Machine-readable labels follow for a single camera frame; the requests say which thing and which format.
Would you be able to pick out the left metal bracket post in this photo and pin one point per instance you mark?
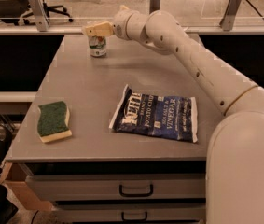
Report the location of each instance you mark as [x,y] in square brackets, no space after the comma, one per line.
[41,21]

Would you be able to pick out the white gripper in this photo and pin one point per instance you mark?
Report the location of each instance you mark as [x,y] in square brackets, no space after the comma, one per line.
[119,23]

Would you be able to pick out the middle metal bracket post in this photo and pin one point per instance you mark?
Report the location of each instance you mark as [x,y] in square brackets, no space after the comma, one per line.
[154,5]

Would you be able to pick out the blue Kettle chips bag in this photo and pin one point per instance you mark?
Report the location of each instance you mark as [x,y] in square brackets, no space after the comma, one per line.
[169,117]

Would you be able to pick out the black drawer handle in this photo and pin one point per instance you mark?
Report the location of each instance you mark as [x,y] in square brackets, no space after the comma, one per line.
[137,217]
[136,192]

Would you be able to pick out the grey drawer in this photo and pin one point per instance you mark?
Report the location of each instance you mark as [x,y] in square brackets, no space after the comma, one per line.
[110,213]
[105,187]

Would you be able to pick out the black lower drawer handle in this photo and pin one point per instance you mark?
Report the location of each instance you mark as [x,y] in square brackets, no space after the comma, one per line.
[137,217]

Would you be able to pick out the grey lower drawer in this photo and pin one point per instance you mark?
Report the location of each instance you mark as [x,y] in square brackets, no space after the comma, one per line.
[110,213]

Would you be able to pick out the grey upper drawer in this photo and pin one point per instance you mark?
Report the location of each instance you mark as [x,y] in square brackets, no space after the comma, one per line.
[105,187]

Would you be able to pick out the cardboard box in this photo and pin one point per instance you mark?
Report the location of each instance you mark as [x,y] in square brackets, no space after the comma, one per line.
[14,177]

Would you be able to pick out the metal bracket post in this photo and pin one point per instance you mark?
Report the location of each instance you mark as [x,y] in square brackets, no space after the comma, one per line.
[41,21]
[228,19]
[154,5]

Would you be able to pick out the right metal bracket post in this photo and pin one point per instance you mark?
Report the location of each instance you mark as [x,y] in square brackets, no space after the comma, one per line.
[228,19]

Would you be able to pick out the black upper drawer handle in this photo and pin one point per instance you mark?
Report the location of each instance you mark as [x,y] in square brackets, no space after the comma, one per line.
[136,192]

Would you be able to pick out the green and yellow sponge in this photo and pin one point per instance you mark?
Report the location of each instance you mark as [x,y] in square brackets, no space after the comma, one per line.
[53,122]

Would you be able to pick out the green 7up soda can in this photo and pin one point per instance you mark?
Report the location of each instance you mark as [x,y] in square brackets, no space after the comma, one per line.
[97,46]

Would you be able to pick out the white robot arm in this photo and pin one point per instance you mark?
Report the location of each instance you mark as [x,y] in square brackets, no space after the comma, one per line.
[235,156]

